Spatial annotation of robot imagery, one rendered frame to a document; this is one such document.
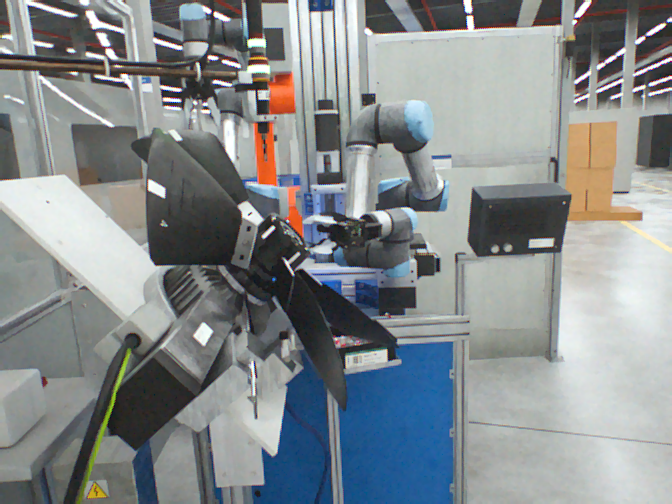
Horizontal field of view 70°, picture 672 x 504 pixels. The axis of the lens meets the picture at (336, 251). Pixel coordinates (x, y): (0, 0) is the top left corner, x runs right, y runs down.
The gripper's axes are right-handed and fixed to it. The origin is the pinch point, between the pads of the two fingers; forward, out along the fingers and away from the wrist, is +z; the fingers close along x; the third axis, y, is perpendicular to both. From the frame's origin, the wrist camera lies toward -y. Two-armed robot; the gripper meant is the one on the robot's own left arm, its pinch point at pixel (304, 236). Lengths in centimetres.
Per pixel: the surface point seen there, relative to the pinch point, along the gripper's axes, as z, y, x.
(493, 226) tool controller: -55, 17, 2
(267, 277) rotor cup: 19.2, 14.6, 2.5
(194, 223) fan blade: 36.7, 22.2, -12.6
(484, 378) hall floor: -164, -48, 124
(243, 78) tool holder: 15.9, 1.6, -36.0
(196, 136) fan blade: 21.0, -12.0, -23.9
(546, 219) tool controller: -68, 26, 0
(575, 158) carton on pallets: -747, -291, 46
